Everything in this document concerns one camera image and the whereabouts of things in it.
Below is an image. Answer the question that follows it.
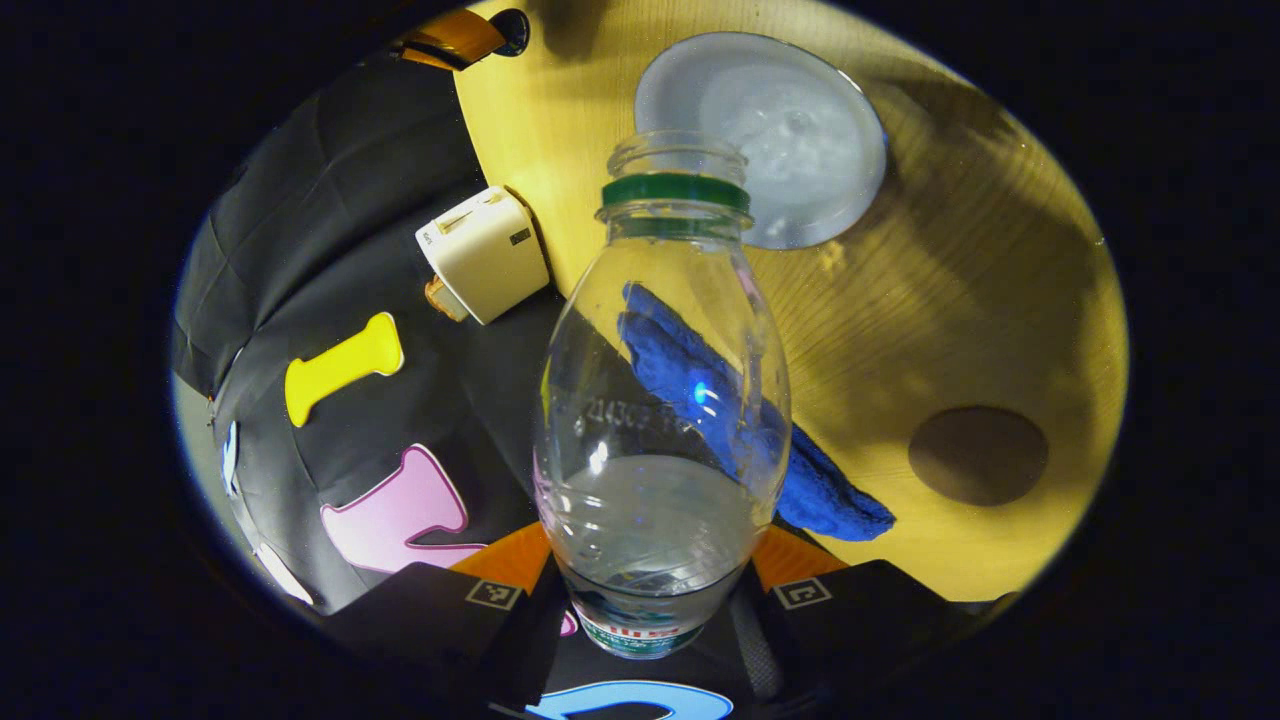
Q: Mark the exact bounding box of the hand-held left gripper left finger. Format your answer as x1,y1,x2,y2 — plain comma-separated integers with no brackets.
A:
320,521,570,707

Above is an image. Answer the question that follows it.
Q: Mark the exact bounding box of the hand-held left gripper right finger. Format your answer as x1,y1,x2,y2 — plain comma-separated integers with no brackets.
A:
734,525,992,702

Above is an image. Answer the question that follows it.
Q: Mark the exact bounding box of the round brown coaster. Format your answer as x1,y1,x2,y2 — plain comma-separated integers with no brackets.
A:
908,405,1050,507

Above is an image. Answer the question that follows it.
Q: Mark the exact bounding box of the clear plastic water bottle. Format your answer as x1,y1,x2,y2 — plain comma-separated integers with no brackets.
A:
532,130,793,661

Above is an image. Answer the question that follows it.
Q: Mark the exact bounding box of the blue towel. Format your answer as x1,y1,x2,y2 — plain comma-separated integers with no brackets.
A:
617,282,897,543

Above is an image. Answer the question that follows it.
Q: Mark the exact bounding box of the black backdrop cloth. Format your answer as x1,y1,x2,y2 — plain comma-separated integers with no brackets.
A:
170,50,741,720

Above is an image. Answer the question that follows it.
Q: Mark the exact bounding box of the white toaster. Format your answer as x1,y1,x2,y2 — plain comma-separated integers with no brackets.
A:
415,185,551,326

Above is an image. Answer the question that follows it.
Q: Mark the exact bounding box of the toast slice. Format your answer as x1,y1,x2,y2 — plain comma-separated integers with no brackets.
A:
425,277,469,323

